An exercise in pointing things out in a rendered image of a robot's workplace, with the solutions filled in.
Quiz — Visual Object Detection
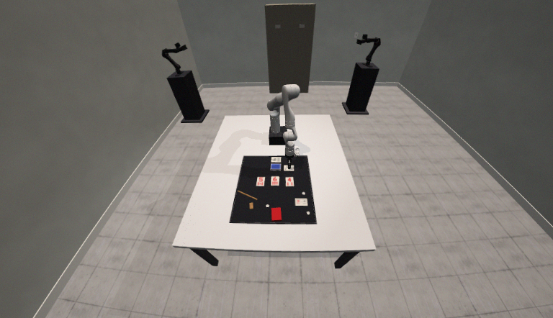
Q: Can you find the red rectangular block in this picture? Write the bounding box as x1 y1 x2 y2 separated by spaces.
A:
271 207 282 222

